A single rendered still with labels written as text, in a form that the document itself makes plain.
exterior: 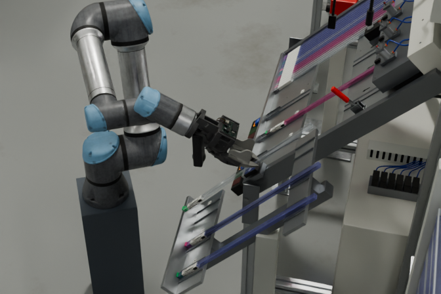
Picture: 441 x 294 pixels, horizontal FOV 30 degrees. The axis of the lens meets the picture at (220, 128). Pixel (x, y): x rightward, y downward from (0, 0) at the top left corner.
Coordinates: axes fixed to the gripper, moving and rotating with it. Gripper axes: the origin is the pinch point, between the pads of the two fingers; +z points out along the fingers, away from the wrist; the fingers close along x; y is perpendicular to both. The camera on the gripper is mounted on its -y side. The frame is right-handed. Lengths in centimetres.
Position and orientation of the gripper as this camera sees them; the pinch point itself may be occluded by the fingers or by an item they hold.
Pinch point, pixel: (252, 163)
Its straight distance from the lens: 221.4
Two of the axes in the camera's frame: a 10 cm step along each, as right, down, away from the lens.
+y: 4.6, -6.1, -6.4
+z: 8.7, 4.5, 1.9
